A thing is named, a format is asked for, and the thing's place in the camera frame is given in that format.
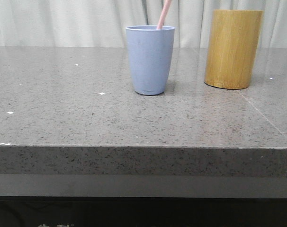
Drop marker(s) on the blue plastic cup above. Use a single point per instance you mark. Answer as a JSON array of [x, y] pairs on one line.
[[149, 53]]

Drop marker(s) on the bamboo cylindrical holder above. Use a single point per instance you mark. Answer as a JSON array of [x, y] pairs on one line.
[[232, 48]]

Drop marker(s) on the white curtain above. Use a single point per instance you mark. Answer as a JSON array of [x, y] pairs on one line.
[[102, 23]]

